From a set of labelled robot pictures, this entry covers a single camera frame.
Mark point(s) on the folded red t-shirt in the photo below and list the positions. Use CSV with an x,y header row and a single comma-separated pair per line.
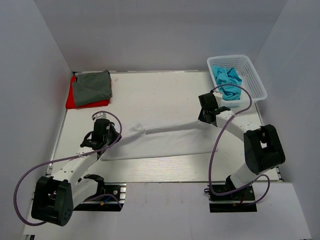
x,y
70,102

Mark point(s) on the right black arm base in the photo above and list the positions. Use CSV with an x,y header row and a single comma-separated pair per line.
x,y
239,202

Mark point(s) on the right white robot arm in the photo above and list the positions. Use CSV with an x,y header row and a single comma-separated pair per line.
x,y
262,146

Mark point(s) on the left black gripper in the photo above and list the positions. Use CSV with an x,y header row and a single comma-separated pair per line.
x,y
116,134

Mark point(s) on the folded grey t-shirt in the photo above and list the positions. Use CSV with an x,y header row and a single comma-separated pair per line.
x,y
92,88

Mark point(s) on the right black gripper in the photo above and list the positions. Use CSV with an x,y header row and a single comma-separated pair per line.
x,y
202,117

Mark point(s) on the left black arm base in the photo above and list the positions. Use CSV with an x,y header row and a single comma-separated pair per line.
x,y
110,198

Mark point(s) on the white plastic basket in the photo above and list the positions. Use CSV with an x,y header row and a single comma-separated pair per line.
x,y
245,70

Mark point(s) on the crumpled cyan t-shirt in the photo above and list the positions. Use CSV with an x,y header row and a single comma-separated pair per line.
x,y
228,78

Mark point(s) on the white t-shirt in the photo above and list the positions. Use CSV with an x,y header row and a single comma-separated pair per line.
x,y
178,139

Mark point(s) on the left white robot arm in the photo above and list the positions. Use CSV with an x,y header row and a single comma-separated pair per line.
x,y
56,196

